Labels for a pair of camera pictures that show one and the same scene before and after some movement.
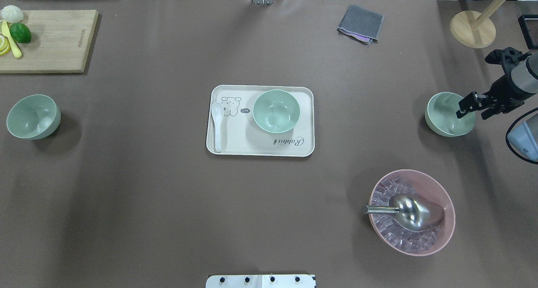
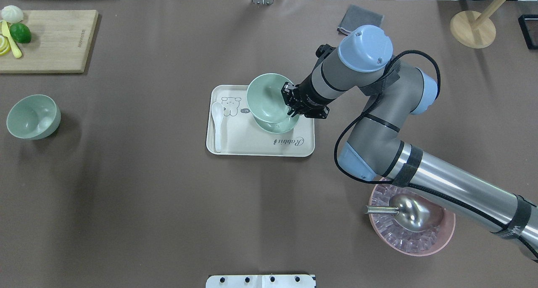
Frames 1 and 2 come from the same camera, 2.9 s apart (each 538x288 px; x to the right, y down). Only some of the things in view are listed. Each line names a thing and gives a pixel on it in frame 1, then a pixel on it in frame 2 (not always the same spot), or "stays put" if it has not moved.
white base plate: (288, 281) stays put
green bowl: (440, 114) -> (265, 99)
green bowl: (35, 117) stays put
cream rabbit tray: (241, 136) stays put
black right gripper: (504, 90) -> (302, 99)
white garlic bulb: (11, 14) stays put
